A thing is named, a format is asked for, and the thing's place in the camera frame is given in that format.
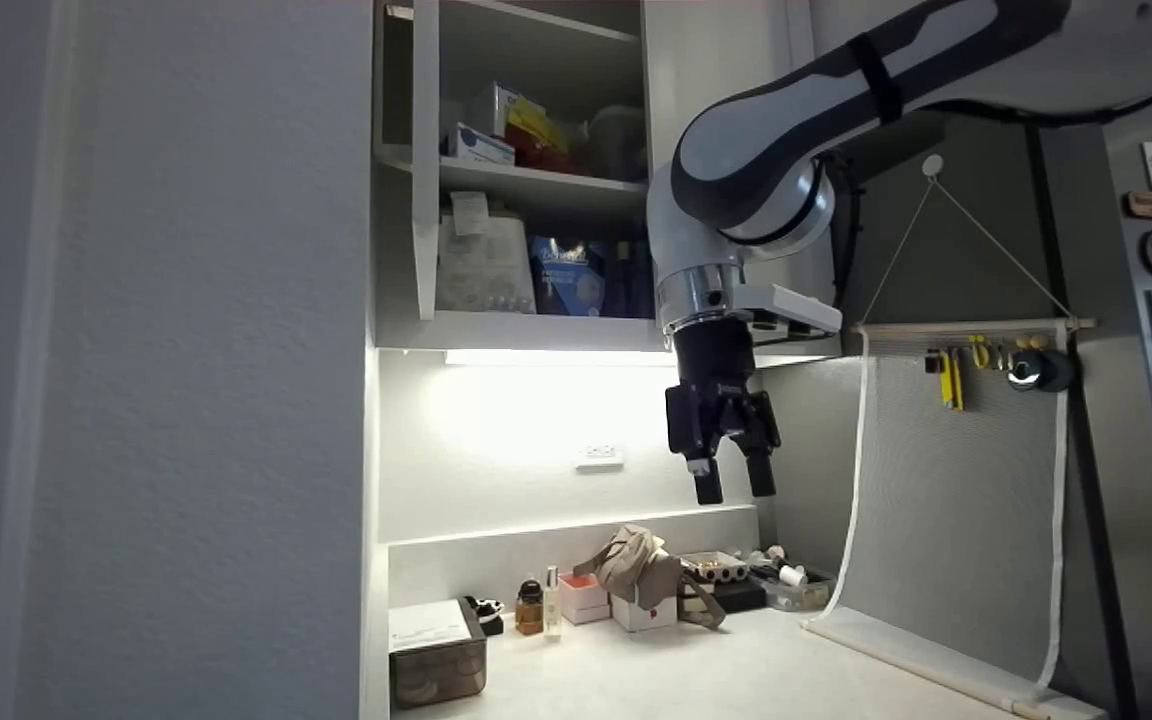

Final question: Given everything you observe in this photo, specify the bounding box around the crumpled brown paper bag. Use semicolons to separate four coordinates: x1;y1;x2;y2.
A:
575;526;723;634

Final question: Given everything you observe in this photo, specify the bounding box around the white plastic bag in cupboard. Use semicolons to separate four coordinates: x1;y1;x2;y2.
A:
437;191;534;311

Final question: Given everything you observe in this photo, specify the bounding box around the white wall outlet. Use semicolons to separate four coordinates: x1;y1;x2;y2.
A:
575;445;625;472

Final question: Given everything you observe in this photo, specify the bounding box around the under-cabinet light strip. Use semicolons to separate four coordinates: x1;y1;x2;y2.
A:
437;347;679;372

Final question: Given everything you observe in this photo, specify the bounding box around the yellow red box on shelf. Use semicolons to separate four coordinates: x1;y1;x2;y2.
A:
491;90;571;174

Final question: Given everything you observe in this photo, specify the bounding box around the black tape roll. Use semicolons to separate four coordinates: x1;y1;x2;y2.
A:
1002;347;1076;393

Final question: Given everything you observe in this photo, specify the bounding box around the small amber bottle on counter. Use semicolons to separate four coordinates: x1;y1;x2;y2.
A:
514;582;544;638

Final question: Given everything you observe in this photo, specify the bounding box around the white cupboard door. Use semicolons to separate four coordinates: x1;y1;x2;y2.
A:
410;0;443;320
644;0;835;347

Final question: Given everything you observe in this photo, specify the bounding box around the yellow clamp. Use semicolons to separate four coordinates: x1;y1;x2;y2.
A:
923;345;966;411

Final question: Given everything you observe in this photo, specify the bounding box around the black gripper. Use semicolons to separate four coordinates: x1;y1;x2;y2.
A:
662;320;781;504

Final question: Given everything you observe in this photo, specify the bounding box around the brown wooden box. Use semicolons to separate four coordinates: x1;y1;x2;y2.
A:
389;602;486;707

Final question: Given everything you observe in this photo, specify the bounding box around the white pink small box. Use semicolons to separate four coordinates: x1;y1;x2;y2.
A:
554;578;610;626

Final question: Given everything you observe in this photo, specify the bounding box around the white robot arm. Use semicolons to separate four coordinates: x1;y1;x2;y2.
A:
649;0;1152;504

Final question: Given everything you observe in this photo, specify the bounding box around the blue package in cupboard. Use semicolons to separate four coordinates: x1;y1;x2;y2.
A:
532;236;604;317

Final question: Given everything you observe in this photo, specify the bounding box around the white paper backdrop sheet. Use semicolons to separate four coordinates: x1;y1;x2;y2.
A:
811;337;1069;720

